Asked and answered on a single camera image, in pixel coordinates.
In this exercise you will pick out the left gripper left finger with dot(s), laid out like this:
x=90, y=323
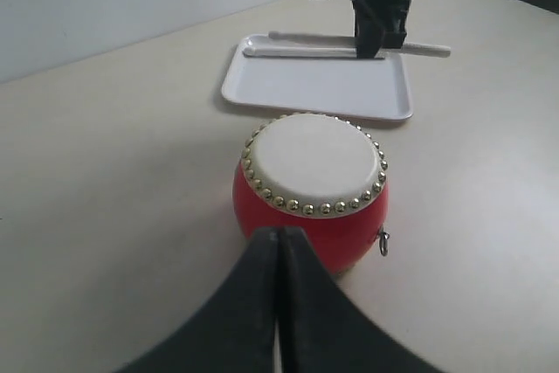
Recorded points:
x=234, y=329

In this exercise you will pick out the white plastic tray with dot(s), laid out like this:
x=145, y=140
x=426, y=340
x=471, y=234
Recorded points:
x=376, y=90

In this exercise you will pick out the white drumstick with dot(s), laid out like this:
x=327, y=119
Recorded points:
x=324, y=41
x=307, y=52

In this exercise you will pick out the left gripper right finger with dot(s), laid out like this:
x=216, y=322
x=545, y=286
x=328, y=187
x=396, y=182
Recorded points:
x=320, y=328

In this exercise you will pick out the small red drum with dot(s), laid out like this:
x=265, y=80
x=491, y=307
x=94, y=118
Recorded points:
x=321, y=173

